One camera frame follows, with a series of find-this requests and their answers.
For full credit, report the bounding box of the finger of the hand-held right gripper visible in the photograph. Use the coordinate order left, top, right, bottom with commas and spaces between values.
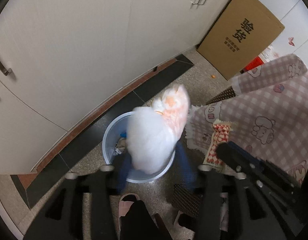
216, 142, 249, 175
228, 141, 264, 162

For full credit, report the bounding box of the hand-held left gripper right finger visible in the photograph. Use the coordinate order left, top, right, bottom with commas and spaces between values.
175, 142, 290, 240

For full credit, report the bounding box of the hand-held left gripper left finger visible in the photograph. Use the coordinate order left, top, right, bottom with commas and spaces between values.
23, 152, 133, 240

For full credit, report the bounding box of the red patterned cloth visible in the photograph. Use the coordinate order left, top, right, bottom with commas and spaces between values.
203, 120, 234, 173

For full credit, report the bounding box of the blue plastic trash bin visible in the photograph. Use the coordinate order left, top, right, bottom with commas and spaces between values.
102, 112, 176, 183

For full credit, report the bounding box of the white plastic bag with peels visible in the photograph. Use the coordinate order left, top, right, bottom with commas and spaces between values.
126, 84, 191, 174

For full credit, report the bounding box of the crumpled white paper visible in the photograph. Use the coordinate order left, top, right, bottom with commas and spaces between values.
114, 140, 127, 155

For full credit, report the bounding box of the dark woven furniture panel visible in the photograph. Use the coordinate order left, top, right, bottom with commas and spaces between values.
206, 85, 236, 105
172, 183, 202, 218

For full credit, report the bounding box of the pink slipper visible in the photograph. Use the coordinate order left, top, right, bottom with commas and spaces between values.
118, 193, 141, 227

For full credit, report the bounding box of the pink checked bear blanket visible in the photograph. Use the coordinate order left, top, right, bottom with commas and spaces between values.
185, 54, 308, 188

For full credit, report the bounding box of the red plastic object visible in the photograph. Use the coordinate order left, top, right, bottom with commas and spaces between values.
243, 56, 266, 74

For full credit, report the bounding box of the large cardboard box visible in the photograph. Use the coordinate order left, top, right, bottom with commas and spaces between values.
196, 0, 286, 81

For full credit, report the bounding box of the white cabinet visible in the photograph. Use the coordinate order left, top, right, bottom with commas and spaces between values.
0, 0, 238, 176

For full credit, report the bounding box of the white wardrobe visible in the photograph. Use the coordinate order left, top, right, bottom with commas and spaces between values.
256, 0, 308, 64

